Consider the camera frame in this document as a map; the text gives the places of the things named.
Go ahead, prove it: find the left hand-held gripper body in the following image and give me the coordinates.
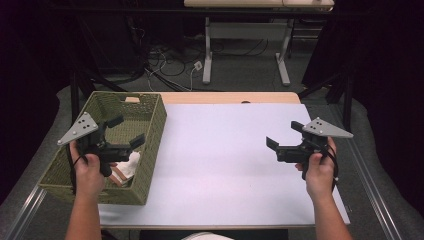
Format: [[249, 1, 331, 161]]
[[57, 111, 134, 178]]

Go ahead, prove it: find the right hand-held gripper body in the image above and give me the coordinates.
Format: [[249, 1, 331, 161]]
[[275, 116, 354, 181]]

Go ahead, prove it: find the olive green woven basket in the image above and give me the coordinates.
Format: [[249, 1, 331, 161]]
[[38, 90, 168, 206]]

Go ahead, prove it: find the white cloth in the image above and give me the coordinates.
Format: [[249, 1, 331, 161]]
[[115, 150, 142, 184]]

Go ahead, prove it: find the person's right hand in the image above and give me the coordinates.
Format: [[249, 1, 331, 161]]
[[294, 136, 338, 203]]

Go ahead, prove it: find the person's left hand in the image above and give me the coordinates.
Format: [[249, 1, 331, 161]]
[[69, 139, 118, 200]]

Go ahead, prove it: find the black metal stand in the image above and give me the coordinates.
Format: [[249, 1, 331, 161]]
[[297, 71, 355, 133], [68, 19, 128, 126]]

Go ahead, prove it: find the brown wooden block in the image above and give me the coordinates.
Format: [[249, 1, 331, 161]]
[[107, 166, 129, 188]]

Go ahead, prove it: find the white table mat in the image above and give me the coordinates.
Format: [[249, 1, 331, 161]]
[[98, 103, 351, 228]]

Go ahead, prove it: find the dark curtain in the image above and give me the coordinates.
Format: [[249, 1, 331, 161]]
[[301, 0, 424, 208], [0, 0, 73, 204]]

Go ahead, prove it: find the white metal desk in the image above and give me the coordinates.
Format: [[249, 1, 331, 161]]
[[183, 0, 335, 87]]

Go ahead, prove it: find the person's white clothing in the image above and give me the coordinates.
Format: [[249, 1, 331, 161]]
[[181, 231, 235, 240]]

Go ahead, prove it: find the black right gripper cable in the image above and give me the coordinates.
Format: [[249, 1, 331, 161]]
[[319, 143, 340, 193]]

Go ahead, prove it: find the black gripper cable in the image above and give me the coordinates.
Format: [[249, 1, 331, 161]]
[[319, 143, 340, 193], [65, 143, 83, 196]]

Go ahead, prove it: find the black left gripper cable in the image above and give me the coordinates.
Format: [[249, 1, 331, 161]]
[[65, 143, 83, 196]]

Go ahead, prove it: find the bundle of black floor cables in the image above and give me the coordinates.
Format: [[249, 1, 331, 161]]
[[124, 19, 214, 93]]

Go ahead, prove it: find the aluminium rail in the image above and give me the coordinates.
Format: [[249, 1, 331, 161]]
[[345, 138, 403, 240], [2, 185, 48, 240]]

